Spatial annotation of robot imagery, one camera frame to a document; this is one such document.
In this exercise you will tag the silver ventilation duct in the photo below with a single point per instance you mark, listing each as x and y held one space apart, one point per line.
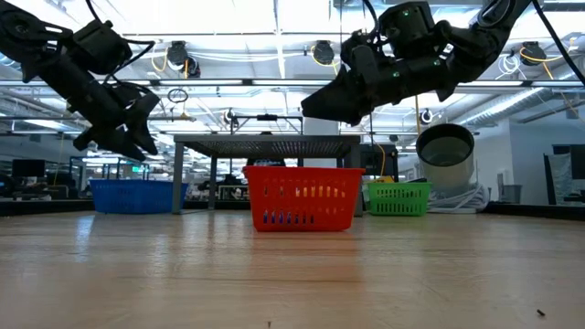
503 107
13 61

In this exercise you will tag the blue plastic basket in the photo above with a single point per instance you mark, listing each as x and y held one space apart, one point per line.
137 196

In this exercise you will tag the overhead light bar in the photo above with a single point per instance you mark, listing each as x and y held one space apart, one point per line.
228 82

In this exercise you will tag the red plastic basket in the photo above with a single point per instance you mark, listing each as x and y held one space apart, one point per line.
301 174

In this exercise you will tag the green plastic basket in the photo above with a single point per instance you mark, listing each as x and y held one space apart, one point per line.
397 186

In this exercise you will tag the grey waste bin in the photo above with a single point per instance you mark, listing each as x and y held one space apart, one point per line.
511 193

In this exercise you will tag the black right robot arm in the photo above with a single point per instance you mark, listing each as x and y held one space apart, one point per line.
475 41

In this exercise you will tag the small black ceiling reel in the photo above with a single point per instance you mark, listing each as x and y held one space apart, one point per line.
230 116
426 116

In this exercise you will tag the yellow green retail pack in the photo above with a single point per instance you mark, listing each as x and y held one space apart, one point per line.
385 179

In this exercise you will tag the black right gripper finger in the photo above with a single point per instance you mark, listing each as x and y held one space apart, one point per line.
338 107

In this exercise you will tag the grey perforated metal shelf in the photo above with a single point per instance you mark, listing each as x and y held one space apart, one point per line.
267 146

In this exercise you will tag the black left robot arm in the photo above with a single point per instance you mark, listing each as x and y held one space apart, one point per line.
55 68

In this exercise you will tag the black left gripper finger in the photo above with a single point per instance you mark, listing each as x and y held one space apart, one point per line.
123 146
144 123

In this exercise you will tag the black camera gantry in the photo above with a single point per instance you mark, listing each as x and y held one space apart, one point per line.
267 117

